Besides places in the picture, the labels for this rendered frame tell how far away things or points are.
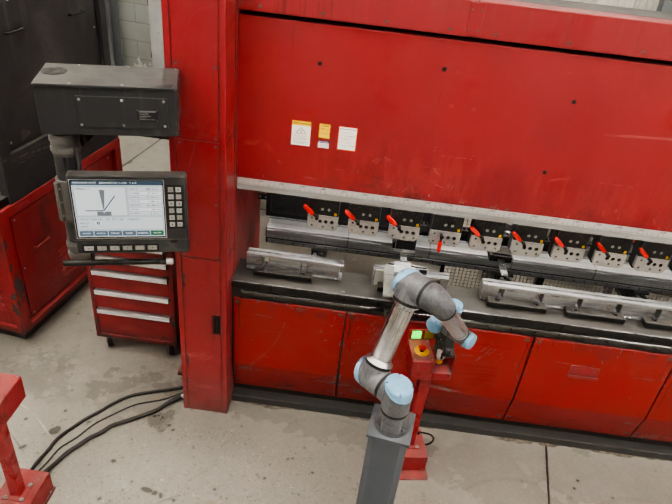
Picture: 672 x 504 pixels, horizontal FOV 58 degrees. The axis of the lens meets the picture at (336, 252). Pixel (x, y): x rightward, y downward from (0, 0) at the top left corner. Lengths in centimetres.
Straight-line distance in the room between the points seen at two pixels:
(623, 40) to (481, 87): 56
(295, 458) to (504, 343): 127
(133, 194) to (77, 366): 173
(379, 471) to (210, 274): 120
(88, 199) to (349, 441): 192
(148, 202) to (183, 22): 71
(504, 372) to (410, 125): 144
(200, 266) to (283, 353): 72
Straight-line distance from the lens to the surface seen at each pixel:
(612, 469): 391
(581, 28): 270
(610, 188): 301
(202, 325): 320
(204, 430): 355
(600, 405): 368
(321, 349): 330
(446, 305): 233
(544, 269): 349
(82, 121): 246
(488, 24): 262
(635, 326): 343
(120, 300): 378
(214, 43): 252
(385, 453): 262
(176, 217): 257
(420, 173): 282
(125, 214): 258
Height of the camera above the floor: 269
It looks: 33 degrees down
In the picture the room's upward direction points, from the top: 7 degrees clockwise
